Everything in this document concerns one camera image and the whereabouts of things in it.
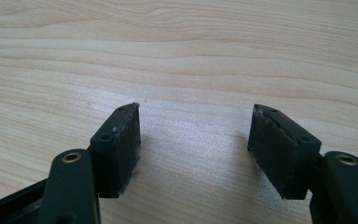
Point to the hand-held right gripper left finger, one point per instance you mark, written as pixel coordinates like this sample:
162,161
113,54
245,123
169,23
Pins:
115,155

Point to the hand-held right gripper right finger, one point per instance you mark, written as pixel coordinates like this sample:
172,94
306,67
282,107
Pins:
279,155

